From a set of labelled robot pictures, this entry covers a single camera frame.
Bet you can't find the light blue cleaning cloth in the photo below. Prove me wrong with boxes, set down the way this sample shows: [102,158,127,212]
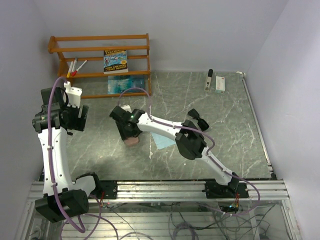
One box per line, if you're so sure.
[151,132,176,150]

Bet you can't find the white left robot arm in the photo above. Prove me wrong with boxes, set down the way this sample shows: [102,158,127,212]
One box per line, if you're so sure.
[32,86,102,223]

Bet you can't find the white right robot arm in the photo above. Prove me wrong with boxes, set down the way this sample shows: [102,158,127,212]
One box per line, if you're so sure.
[109,105,239,198]

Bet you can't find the black sunglasses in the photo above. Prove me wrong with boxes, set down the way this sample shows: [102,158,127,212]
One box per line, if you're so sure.
[187,108,210,131]

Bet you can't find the yellow marker pen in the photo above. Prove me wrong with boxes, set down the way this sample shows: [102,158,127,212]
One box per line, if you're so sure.
[66,61,74,78]

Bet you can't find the red marker pen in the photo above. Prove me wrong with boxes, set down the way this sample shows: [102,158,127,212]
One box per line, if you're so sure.
[71,60,87,77]

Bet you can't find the blue cover book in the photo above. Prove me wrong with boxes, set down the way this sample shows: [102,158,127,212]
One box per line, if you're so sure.
[107,75,145,94]

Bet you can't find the grey marker pen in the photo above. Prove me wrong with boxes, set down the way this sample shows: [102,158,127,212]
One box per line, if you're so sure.
[71,57,78,73]

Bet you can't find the illustrated paperback book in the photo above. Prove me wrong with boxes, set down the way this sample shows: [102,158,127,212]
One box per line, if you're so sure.
[103,50,129,75]

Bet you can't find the wooden shelf rack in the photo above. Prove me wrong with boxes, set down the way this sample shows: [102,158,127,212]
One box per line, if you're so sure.
[47,33,152,94]

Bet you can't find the white small carton box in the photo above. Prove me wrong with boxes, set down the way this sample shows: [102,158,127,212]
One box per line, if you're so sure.
[215,76,225,94]

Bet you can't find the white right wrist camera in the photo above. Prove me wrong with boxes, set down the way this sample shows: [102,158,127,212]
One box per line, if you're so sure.
[121,104,132,114]

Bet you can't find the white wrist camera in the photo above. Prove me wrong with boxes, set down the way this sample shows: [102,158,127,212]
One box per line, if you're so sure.
[63,81,83,109]
[121,104,132,114]

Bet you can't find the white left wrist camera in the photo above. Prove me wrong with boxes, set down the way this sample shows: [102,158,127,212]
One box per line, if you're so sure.
[63,81,83,109]

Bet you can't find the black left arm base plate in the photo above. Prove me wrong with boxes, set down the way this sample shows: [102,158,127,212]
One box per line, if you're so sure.
[93,180,118,200]

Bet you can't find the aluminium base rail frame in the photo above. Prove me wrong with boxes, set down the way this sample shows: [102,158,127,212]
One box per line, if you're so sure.
[14,179,302,240]

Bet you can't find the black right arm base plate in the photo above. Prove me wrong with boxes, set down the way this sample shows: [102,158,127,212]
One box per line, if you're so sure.
[203,179,249,199]

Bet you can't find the tangled floor cables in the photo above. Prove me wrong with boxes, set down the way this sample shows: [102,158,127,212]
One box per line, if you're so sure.
[99,199,278,240]

